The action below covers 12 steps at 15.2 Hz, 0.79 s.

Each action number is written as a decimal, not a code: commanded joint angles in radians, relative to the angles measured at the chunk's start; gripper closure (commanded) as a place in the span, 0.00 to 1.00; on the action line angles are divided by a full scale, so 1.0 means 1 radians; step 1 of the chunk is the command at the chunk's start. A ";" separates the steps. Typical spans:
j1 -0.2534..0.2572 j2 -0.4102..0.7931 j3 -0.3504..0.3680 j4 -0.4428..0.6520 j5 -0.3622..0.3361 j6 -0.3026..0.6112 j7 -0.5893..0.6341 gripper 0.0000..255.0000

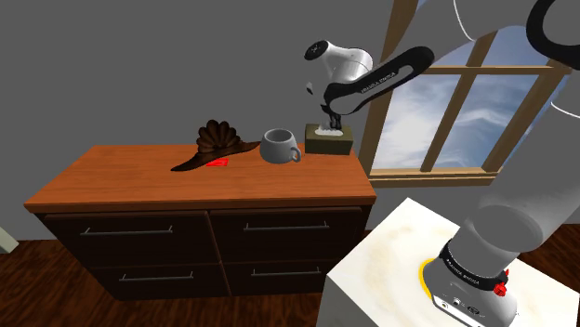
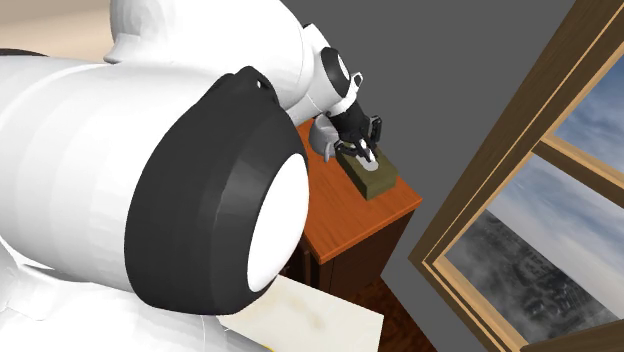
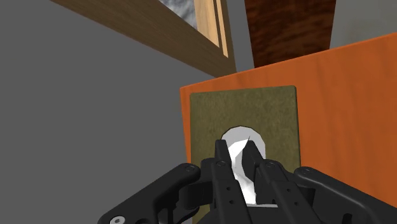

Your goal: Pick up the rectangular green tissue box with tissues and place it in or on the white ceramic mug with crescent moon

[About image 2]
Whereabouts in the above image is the olive green tissue box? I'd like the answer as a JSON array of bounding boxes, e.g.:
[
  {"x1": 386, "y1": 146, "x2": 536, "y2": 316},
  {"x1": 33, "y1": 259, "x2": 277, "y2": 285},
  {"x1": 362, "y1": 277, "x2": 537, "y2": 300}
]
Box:
[{"x1": 335, "y1": 146, "x2": 399, "y2": 202}]

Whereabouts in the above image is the wooden framed window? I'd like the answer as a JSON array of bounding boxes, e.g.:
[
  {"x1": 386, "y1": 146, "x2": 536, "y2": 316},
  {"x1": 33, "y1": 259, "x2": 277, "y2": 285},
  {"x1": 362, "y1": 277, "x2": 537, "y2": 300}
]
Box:
[{"x1": 408, "y1": 0, "x2": 624, "y2": 352}]

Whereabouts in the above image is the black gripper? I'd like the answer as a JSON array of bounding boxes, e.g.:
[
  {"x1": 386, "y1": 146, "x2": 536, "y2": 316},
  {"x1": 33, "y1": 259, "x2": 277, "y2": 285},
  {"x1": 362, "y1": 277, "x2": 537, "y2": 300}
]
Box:
[{"x1": 326, "y1": 100, "x2": 383, "y2": 163}]

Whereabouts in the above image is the grey rounded jug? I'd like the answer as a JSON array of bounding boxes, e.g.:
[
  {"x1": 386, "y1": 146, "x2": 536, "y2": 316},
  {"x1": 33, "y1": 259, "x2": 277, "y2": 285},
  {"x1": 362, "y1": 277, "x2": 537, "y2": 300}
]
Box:
[{"x1": 308, "y1": 115, "x2": 343, "y2": 164}]

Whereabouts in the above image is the brown wooden cabinet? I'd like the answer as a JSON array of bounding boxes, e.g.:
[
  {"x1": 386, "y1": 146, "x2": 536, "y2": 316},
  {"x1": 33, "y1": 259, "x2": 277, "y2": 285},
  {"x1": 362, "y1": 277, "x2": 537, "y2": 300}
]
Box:
[{"x1": 281, "y1": 118, "x2": 424, "y2": 301}]

